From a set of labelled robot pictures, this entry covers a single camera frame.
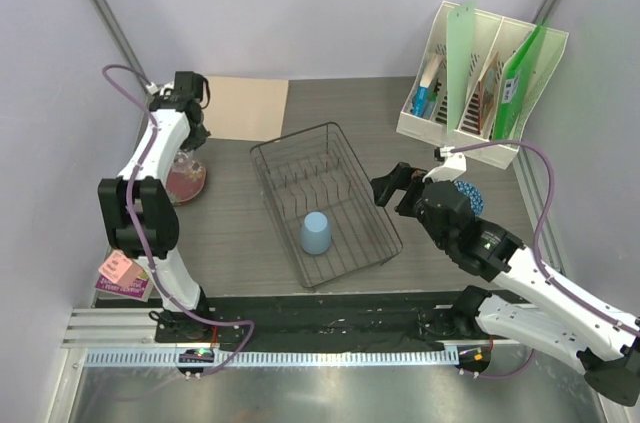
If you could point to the blue patterned bowl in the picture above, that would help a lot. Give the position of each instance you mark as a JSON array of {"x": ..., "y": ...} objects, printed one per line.
[{"x": 474, "y": 195}]

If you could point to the purple treehouse book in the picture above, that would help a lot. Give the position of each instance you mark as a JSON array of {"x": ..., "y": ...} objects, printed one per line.
[{"x": 121, "y": 276}]

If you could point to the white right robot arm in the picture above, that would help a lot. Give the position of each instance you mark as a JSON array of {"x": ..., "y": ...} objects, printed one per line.
[{"x": 598, "y": 341}]

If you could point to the brown picture book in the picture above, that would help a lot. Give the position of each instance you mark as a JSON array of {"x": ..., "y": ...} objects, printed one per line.
[{"x": 487, "y": 85}]

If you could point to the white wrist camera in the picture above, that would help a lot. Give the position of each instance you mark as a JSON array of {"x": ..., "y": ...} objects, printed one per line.
[
  {"x": 153, "y": 89},
  {"x": 452, "y": 165}
]

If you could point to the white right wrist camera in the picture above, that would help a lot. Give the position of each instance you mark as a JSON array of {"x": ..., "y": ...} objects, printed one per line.
[{"x": 452, "y": 165}]

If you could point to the red floral plate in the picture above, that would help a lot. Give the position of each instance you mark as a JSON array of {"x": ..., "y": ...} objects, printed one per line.
[{"x": 182, "y": 189}]

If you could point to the blue book in organizer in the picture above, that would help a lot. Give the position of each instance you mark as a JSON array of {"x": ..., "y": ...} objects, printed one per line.
[{"x": 426, "y": 94}]

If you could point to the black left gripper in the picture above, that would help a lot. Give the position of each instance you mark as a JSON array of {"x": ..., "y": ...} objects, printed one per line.
[{"x": 197, "y": 141}]

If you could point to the dark green folder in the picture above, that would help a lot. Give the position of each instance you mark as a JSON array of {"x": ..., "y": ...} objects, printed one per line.
[{"x": 517, "y": 73}]

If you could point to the light green folder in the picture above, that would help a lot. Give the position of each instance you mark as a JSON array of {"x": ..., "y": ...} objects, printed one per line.
[{"x": 460, "y": 30}]

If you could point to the beige cutting board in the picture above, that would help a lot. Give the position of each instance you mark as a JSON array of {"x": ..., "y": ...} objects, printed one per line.
[{"x": 246, "y": 109}]

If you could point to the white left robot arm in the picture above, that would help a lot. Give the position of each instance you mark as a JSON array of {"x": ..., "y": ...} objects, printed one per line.
[{"x": 139, "y": 218}]

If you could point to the clear glass cup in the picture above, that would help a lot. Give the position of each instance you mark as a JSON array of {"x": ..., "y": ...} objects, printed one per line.
[{"x": 185, "y": 163}]

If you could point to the white file organizer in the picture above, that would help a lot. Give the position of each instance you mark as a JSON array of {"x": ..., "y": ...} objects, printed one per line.
[{"x": 492, "y": 33}]

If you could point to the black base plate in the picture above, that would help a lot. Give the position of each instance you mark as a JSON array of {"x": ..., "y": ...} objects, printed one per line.
[{"x": 331, "y": 323}]

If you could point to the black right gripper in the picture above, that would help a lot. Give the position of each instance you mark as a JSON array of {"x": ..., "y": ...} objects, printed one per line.
[{"x": 403, "y": 177}]

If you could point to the black wire dish rack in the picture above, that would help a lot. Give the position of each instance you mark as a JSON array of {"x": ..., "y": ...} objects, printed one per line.
[{"x": 316, "y": 169}]

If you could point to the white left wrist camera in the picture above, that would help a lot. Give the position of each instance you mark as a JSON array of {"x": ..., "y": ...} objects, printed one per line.
[{"x": 153, "y": 89}]

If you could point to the light blue plastic cup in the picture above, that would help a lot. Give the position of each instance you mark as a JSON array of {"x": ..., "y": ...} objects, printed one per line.
[{"x": 315, "y": 233}]

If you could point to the white slotted cable duct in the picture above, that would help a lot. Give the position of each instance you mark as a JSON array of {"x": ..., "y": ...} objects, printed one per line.
[{"x": 200, "y": 357}]

